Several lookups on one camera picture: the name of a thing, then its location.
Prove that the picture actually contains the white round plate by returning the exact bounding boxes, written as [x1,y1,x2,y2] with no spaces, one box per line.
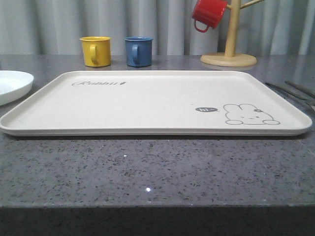
[0,70,34,105]

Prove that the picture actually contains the silver metal chopstick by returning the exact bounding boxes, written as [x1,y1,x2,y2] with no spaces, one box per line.
[285,81,315,98]

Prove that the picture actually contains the silver metal fork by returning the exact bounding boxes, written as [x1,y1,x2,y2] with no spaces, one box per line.
[265,82,315,111]

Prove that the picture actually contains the yellow enamel mug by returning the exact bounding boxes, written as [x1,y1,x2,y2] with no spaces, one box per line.
[80,36,111,67]

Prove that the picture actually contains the wooden mug tree stand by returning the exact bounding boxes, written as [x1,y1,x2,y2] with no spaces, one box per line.
[200,0,262,67]

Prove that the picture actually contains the blue enamel mug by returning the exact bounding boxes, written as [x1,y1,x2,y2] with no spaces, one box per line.
[125,36,153,67]

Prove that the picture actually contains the beige rabbit serving tray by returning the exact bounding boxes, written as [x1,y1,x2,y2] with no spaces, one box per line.
[0,70,312,136]

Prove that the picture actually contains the red enamel mug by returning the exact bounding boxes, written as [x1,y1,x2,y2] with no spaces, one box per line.
[192,0,227,32]

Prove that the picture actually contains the grey pleated curtain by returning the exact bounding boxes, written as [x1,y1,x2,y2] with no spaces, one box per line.
[0,0,315,56]

